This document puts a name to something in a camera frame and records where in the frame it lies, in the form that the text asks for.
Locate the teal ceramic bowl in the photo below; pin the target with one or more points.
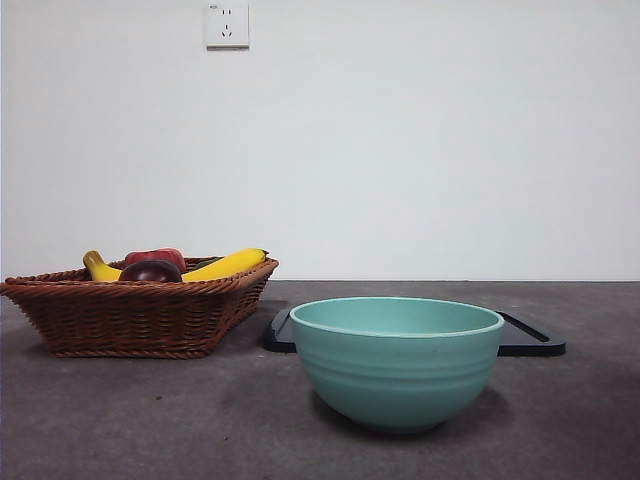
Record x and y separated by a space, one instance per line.
397 380

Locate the dark purple plum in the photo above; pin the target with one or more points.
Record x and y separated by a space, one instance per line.
150 272

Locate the yellow banana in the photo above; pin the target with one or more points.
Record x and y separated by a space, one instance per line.
230 263

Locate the green avocado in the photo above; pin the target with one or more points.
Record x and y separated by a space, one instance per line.
207 261

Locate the red apple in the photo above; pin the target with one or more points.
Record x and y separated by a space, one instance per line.
155 255

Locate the brown wicker basket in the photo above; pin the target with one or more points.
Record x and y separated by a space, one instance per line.
135 320

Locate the dark rectangular tray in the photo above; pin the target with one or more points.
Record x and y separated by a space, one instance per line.
530 342

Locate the white wall socket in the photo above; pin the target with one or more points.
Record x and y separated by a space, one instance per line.
227 25

